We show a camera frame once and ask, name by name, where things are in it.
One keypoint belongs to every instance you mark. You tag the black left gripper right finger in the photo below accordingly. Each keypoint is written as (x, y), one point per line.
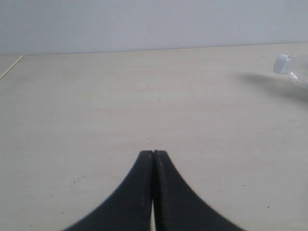
(177, 207)

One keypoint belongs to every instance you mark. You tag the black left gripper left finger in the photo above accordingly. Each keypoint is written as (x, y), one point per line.
(129, 207)

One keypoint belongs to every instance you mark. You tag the clear bottle blue white label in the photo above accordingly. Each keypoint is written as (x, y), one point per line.
(295, 68)

